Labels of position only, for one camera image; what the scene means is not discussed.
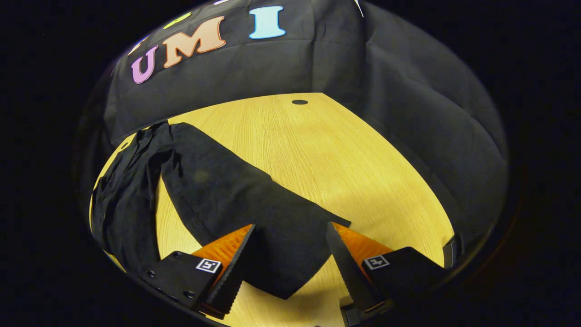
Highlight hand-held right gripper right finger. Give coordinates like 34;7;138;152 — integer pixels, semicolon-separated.
326;222;448;314

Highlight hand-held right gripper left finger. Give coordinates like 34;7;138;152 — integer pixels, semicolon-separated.
138;224;256;318

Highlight black buttoned cardigan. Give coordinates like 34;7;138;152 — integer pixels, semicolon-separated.
91;120;351;300

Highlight black backdrop cloth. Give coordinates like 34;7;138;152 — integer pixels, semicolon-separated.
75;0;508;255

